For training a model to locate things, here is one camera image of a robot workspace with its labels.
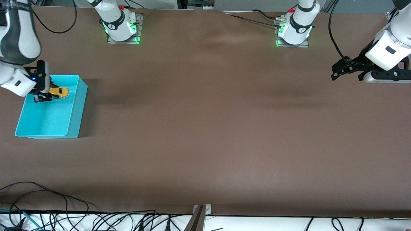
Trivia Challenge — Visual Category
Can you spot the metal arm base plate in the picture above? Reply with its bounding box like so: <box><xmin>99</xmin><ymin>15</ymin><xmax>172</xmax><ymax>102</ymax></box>
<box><xmin>275</xmin><ymin>18</ymin><xmax>310</xmax><ymax>48</ymax></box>
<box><xmin>107</xmin><ymin>14</ymin><xmax>144</xmax><ymax>45</ymax></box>

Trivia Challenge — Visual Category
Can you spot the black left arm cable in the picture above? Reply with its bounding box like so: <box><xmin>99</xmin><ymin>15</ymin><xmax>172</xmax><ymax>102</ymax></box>
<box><xmin>328</xmin><ymin>0</ymin><xmax>357</xmax><ymax>70</ymax></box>

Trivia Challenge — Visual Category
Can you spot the black cable on table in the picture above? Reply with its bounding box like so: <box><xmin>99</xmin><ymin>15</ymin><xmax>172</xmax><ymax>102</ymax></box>
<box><xmin>0</xmin><ymin>190</ymin><xmax>69</xmax><ymax>213</ymax></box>
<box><xmin>0</xmin><ymin>181</ymin><xmax>97</xmax><ymax>210</ymax></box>

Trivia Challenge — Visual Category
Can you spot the dark equipment with aluminium rail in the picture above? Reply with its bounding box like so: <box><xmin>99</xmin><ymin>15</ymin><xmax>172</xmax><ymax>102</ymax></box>
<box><xmin>177</xmin><ymin>0</ymin><xmax>215</xmax><ymax>10</ymax></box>

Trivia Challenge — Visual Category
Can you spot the turquoise plastic bin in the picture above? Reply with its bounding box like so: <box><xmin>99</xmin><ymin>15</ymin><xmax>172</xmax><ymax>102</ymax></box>
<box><xmin>14</xmin><ymin>74</ymin><xmax>88</xmax><ymax>139</ymax></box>

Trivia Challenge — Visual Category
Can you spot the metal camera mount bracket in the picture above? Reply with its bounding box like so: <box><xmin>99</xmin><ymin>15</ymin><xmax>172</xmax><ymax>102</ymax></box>
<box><xmin>184</xmin><ymin>204</ymin><xmax>212</xmax><ymax>231</ymax></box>

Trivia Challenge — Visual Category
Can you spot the black base cable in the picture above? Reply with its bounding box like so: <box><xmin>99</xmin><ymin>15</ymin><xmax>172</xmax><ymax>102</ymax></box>
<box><xmin>251</xmin><ymin>9</ymin><xmax>283</xmax><ymax>21</ymax></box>
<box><xmin>229</xmin><ymin>14</ymin><xmax>278</xmax><ymax>27</ymax></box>

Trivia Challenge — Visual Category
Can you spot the teal cable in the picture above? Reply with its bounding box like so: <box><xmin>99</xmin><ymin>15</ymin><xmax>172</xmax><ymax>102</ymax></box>
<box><xmin>0</xmin><ymin>209</ymin><xmax>44</xmax><ymax>230</ymax></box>

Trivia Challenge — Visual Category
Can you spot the thin black looped cable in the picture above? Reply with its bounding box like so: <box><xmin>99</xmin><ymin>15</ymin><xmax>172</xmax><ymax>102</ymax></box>
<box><xmin>31</xmin><ymin>0</ymin><xmax>78</xmax><ymax>34</ymax></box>

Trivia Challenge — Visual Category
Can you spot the yellow beetle toy car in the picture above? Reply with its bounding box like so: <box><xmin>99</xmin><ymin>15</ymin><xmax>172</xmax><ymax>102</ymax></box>
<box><xmin>49</xmin><ymin>86</ymin><xmax>70</xmax><ymax>99</ymax></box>

